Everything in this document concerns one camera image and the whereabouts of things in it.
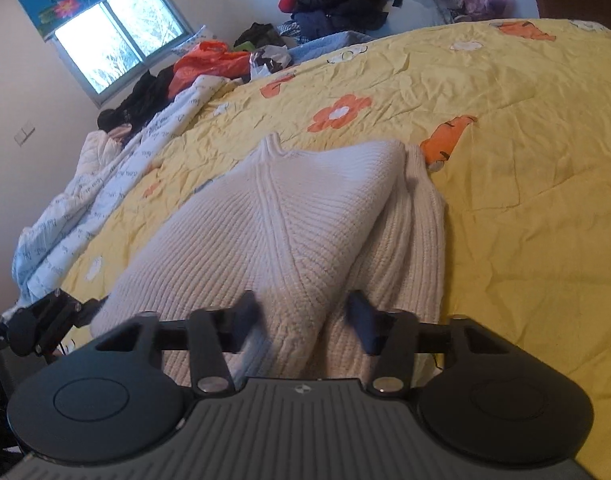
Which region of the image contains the navy garment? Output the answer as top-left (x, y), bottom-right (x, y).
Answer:
top-left (295, 12), bottom-right (336, 38)

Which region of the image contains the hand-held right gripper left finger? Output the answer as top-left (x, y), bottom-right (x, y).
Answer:
top-left (92, 290), bottom-right (261, 396)

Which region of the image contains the clear plastic bag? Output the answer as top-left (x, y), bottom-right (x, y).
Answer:
top-left (248, 45), bottom-right (293, 81)

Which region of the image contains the black clothes pile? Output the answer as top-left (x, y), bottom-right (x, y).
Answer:
top-left (98, 67), bottom-right (176, 133)

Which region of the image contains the white knit sweater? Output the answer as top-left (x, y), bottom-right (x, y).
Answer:
top-left (90, 132), bottom-right (446, 386)

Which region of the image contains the white printed quilt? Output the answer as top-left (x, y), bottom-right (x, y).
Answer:
top-left (2, 75), bottom-right (236, 318)

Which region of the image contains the sliding window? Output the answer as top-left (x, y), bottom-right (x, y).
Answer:
top-left (52, 0), bottom-right (193, 108)

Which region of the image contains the dark green garment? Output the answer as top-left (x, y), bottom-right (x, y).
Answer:
top-left (234, 22), bottom-right (286, 51)

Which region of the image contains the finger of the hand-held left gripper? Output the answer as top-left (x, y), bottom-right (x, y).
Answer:
top-left (5, 288), bottom-right (110, 358)

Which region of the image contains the light blue fleece blanket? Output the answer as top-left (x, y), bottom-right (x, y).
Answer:
top-left (285, 31), bottom-right (373, 66)

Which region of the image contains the orange plastic bag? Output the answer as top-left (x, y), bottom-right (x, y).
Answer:
top-left (168, 40), bottom-right (253, 101)

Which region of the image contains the cream padded quilt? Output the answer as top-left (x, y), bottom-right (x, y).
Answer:
top-left (78, 131), bottom-right (126, 176)

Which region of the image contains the yellow floral bed sheet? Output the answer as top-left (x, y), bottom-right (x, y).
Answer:
top-left (60, 19), bottom-right (611, 480)

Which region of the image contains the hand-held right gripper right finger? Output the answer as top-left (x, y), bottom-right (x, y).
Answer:
top-left (346, 290), bottom-right (512, 395)

